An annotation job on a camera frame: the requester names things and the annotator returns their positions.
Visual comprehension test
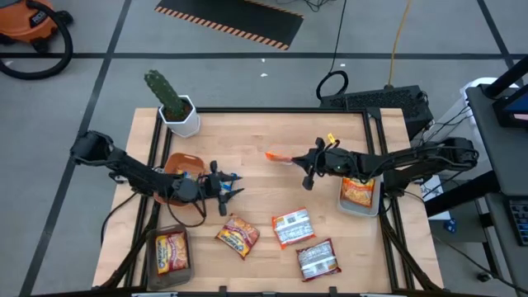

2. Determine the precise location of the black slanted post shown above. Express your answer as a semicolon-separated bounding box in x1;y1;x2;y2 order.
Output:
482;55;528;99

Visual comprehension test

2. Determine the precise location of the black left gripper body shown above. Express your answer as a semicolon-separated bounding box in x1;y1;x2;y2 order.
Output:
197;160;229;217

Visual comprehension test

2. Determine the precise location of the grey side desk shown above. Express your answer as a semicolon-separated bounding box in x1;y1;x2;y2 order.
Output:
465;84;528;290

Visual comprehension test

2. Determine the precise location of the yellow hanging cable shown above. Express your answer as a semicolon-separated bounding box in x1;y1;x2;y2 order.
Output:
387;0;413;88

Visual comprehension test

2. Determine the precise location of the black hanging cable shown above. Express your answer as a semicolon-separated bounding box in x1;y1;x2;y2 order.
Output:
315;0;350;102

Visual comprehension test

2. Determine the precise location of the dark grey plastic bin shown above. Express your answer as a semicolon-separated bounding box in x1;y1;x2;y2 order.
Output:
144;224;195;291

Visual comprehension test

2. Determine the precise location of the white waste container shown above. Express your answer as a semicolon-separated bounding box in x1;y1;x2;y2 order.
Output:
427;77;521;177

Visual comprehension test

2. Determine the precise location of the black perforated computer case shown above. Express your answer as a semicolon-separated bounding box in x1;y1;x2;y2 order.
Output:
319;84;435;141

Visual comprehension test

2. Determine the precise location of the orange shop vacuum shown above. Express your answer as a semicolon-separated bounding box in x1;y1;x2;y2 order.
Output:
0;0;74;81
0;0;74;45

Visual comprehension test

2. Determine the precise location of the red Maruchan noodle packet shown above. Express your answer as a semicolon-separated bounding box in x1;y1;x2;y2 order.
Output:
295;238;342;283
214;214;262;261
154;229;191;276

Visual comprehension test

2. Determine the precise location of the black aluminium table frame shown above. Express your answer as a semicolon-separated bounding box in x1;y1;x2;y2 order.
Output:
92;106;445;297

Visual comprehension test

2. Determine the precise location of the black desk crossbar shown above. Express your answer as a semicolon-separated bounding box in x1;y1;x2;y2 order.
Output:
423;169;498;219

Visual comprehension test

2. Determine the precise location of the white paper sheet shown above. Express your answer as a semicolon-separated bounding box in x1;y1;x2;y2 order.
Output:
420;175;453;222

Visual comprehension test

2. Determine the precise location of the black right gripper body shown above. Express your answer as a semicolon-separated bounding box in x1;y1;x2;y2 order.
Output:
303;138;356;191

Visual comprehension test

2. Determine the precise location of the black keyboard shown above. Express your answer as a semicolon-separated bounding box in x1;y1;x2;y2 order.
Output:
506;198;528;248

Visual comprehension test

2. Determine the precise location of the green cactus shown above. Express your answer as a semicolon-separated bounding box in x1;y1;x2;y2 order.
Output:
143;68;187;119

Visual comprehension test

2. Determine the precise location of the orange Maruchan noodle packet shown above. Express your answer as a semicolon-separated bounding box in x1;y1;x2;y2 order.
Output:
340;176;376;209
271;208;318;251
264;148;295;166

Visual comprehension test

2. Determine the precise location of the black hazard-striped floor mat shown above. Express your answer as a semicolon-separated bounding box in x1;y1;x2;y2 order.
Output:
154;0;305;51

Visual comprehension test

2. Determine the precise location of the orange plastic bin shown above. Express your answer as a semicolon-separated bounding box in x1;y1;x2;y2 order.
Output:
153;152;207;207

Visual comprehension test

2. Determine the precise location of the white plastic bin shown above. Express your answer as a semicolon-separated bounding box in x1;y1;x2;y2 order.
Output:
336;172;383;219

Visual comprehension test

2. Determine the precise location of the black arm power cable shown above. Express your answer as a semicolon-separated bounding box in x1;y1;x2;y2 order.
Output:
100;191;139;248

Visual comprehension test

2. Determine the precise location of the black desk monitor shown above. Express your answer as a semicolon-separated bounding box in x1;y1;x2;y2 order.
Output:
493;84;528;129

